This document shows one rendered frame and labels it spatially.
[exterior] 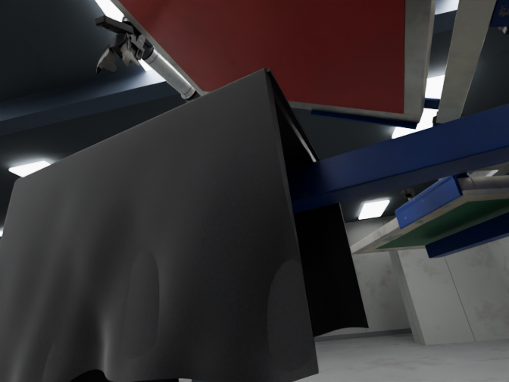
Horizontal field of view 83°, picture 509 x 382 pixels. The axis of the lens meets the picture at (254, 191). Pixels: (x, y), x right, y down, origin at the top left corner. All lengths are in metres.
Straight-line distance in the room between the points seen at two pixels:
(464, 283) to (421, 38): 6.33
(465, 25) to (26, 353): 0.81
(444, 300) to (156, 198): 6.45
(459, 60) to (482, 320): 6.29
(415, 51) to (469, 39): 0.09
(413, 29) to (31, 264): 0.70
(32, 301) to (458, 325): 6.53
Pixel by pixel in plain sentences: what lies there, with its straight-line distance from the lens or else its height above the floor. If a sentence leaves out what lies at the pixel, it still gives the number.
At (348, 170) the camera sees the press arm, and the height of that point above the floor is 0.89.
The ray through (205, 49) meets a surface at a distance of 0.92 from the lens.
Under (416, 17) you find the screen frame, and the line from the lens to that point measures 0.61.
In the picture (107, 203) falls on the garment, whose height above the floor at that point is 0.84.
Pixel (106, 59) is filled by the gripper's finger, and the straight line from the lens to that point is 1.20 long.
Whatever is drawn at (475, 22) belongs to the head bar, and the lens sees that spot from 0.67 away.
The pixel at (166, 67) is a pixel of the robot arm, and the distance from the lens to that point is 1.44.
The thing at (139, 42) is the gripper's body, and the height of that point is 1.64.
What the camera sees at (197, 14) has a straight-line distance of 0.82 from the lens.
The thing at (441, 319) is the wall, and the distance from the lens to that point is 6.60.
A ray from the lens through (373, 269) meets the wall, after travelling 9.22.
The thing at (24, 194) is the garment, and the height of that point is 0.91.
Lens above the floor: 0.69
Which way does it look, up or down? 24 degrees up
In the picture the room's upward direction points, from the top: 6 degrees counter-clockwise
